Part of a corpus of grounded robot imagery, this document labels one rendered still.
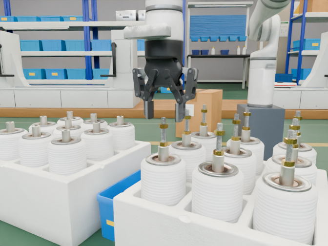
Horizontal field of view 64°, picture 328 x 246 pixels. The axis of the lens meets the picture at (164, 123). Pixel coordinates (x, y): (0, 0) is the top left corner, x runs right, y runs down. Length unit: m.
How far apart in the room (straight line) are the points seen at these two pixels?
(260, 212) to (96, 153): 0.49
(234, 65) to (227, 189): 8.60
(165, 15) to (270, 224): 0.39
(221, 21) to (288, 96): 4.17
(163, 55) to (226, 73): 8.51
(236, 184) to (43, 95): 2.44
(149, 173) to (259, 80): 0.63
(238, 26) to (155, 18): 6.19
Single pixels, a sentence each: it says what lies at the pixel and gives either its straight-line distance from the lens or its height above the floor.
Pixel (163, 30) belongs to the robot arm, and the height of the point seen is 0.50.
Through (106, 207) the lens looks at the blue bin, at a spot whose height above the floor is 0.09.
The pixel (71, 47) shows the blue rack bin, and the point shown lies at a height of 0.87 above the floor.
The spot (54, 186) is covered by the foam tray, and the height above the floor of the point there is 0.16.
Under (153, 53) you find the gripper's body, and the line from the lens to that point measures 0.50.
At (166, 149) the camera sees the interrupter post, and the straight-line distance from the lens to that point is 0.54.
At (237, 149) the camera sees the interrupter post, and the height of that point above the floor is 0.26.
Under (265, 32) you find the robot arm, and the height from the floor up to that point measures 0.56.
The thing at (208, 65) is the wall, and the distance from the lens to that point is 8.89.
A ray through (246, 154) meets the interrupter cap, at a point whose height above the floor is 0.25.
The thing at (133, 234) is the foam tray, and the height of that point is 0.11.
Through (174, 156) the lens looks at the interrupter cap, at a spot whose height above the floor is 0.25.
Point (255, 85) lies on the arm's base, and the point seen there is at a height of 0.38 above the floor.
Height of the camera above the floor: 0.44
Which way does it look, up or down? 11 degrees down
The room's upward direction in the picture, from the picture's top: straight up
